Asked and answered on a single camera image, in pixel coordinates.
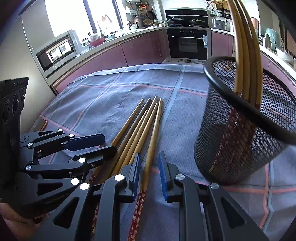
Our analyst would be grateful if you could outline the left hand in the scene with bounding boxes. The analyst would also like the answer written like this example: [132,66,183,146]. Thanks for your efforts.
[1,203,49,240]

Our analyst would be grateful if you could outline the bamboo chopstick red end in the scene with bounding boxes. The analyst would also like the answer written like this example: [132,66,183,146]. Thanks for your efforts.
[248,14,263,110]
[89,98,152,185]
[127,98,163,240]
[236,1,257,106]
[111,96,158,176]
[88,98,144,185]
[228,0,243,95]
[231,0,251,103]

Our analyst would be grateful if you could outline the pink bowl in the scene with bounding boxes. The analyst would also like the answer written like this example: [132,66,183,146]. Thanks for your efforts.
[89,37,105,47]

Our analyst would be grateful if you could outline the black built-in oven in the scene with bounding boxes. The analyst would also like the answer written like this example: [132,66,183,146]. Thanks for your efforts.
[166,28,208,61]

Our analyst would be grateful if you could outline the black mesh utensil holder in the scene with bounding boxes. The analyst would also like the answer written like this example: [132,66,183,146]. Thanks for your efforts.
[194,56,295,185]

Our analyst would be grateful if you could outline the white microwave oven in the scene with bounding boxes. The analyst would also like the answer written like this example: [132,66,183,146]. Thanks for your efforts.
[33,30,83,79]

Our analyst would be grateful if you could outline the smartphone on table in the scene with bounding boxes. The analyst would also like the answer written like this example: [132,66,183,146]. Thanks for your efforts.
[38,119,48,131]

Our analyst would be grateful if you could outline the black camera box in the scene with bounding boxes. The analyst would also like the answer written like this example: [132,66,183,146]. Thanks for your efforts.
[0,77,29,202]

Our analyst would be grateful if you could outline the blue plaid tablecloth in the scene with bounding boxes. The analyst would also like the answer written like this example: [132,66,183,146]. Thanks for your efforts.
[41,64,295,240]

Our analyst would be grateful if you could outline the black range hood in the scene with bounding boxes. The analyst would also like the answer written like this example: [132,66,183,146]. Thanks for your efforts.
[165,8,209,28]

